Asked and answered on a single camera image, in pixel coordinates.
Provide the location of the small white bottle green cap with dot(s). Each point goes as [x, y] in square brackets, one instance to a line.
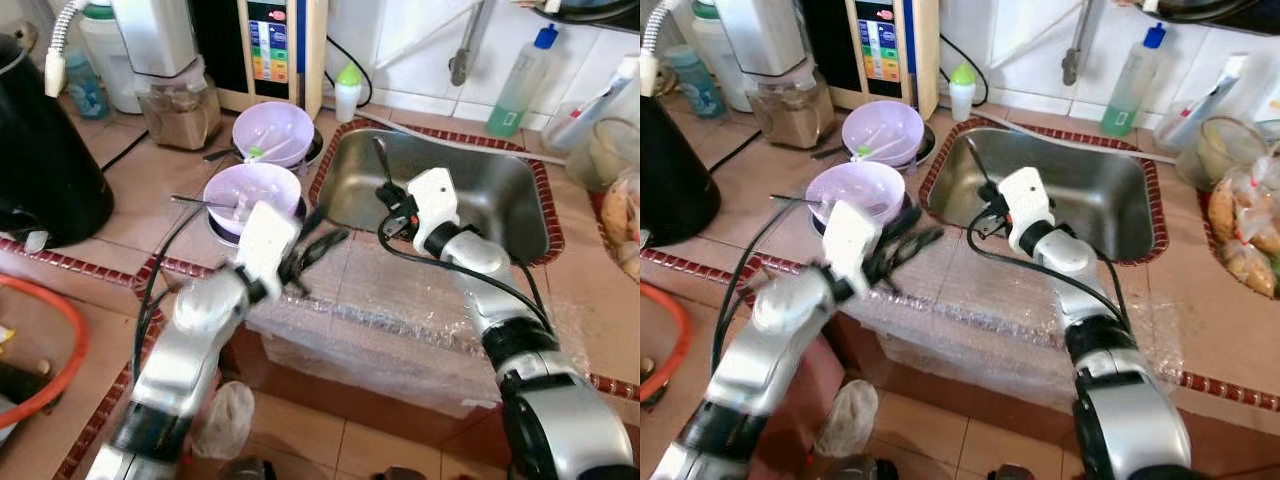
[962, 100]
[348, 100]

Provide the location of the clear bubble wrap sheet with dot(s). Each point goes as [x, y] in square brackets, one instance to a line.
[1000, 320]
[400, 330]

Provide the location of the plastic bag of food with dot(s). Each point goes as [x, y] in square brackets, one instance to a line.
[1245, 230]
[622, 220]

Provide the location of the purple plastic bowl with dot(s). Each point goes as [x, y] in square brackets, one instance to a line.
[275, 125]
[235, 185]
[885, 125]
[850, 185]

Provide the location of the black pan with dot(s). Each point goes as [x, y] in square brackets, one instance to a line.
[1210, 8]
[590, 8]

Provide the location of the clear glass jar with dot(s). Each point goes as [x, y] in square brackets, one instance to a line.
[610, 155]
[1225, 150]

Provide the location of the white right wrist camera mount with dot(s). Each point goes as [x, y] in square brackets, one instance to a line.
[432, 200]
[1022, 200]

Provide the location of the silver gas stove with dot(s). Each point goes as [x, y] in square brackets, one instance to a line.
[15, 385]

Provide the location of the white plastic bag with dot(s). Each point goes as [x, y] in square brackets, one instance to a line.
[848, 418]
[225, 420]

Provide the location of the white blue tube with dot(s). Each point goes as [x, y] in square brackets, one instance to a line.
[1205, 100]
[600, 100]

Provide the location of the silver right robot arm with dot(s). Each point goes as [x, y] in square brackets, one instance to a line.
[1075, 265]
[490, 270]

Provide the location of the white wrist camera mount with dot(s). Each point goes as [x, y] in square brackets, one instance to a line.
[1022, 200]
[432, 200]
[265, 240]
[852, 240]

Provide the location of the stainless steel plate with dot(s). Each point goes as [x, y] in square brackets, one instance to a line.
[928, 147]
[318, 148]
[820, 225]
[215, 225]

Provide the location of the dark metal spoon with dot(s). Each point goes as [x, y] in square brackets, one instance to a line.
[381, 155]
[972, 155]

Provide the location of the stainless steel sink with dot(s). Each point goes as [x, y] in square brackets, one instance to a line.
[1100, 190]
[490, 190]

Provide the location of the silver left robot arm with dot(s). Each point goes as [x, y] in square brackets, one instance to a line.
[190, 350]
[780, 340]

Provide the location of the black electric kettle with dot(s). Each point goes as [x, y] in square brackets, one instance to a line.
[45, 160]
[675, 170]

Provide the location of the metal faucet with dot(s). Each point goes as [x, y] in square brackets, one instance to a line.
[1073, 60]
[462, 60]

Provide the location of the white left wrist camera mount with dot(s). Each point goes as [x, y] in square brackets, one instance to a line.
[852, 240]
[265, 240]

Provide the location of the white blender with brown contents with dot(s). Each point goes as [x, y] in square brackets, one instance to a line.
[180, 120]
[795, 118]

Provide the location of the water ionizer with colour panel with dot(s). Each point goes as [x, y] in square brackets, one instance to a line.
[270, 50]
[880, 50]

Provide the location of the dark right robot leg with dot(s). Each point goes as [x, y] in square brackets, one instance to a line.
[400, 473]
[1010, 473]

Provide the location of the metal fork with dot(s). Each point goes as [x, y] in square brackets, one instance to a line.
[795, 200]
[195, 201]

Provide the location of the green dish soap bottle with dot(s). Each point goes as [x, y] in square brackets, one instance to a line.
[515, 100]
[1128, 100]

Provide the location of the teal plastic bottle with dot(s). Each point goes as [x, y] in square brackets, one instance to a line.
[698, 90]
[88, 92]

